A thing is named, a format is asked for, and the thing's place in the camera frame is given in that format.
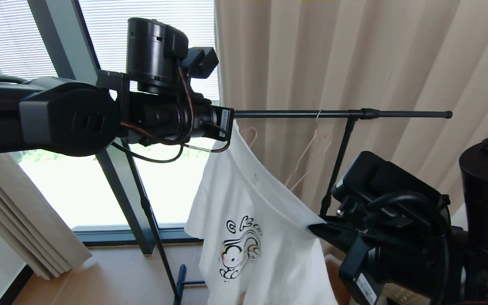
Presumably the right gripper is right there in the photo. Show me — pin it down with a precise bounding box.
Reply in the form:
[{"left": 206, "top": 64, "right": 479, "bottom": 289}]
[{"left": 338, "top": 229, "right": 466, "bottom": 305}]

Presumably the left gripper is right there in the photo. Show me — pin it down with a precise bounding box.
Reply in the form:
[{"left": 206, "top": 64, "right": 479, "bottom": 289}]
[{"left": 130, "top": 91, "right": 235, "bottom": 143}]

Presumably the pink clothes hanger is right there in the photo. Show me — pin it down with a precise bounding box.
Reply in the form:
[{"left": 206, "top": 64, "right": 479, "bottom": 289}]
[
  {"left": 286, "top": 109, "right": 333, "bottom": 192},
  {"left": 239, "top": 126, "right": 258, "bottom": 149}
]

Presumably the white printed T-shirt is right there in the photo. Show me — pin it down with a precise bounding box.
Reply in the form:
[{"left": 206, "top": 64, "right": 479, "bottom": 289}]
[{"left": 185, "top": 121, "right": 338, "bottom": 305}]

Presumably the black clothes rack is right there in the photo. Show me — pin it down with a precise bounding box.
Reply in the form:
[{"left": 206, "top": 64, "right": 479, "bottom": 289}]
[{"left": 119, "top": 108, "right": 453, "bottom": 305}]

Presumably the window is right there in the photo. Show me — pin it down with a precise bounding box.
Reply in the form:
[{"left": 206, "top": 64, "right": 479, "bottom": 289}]
[{"left": 0, "top": 0, "right": 220, "bottom": 255}]

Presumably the beige curtain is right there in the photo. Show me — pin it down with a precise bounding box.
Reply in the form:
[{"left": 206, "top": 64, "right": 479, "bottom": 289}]
[
  {"left": 213, "top": 0, "right": 488, "bottom": 255},
  {"left": 0, "top": 153, "right": 93, "bottom": 281}
]

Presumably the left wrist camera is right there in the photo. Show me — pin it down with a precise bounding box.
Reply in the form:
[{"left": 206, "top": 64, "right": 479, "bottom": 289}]
[{"left": 180, "top": 47, "right": 220, "bottom": 80}]

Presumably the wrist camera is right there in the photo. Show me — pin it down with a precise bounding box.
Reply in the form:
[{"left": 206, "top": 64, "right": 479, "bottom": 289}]
[
  {"left": 332, "top": 150, "right": 452, "bottom": 229},
  {"left": 180, "top": 47, "right": 220, "bottom": 80}
]

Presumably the black cable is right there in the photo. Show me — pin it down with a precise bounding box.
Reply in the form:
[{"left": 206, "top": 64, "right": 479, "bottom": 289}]
[{"left": 366, "top": 191, "right": 452, "bottom": 305}]

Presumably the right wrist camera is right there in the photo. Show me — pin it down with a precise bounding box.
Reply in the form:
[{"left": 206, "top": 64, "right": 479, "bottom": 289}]
[{"left": 332, "top": 150, "right": 452, "bottom": 229}]

